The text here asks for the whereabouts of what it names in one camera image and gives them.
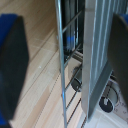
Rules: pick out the gripper right finger with blue pad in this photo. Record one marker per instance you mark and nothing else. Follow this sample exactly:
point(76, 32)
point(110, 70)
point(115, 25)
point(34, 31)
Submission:
point(120, 60)

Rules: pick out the grey metal rack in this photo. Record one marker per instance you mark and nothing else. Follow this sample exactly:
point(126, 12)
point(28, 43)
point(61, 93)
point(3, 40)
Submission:
point(96, 50)

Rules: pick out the gripper left finger with blue pad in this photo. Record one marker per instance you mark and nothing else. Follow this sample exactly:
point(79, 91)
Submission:
point(12, 66)

